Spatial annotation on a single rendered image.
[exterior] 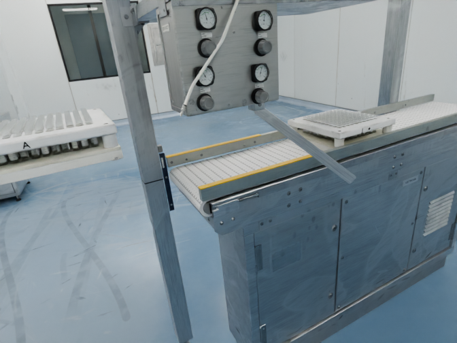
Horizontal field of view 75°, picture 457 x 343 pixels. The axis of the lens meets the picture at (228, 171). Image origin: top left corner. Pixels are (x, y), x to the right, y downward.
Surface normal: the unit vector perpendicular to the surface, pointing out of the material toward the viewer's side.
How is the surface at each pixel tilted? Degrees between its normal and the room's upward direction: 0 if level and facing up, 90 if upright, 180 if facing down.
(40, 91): 90
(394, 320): 0
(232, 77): 90
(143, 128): 90
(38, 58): 90
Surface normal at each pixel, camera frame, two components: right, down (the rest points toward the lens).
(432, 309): -0.09, -0.92
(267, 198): 0.46, 0.30
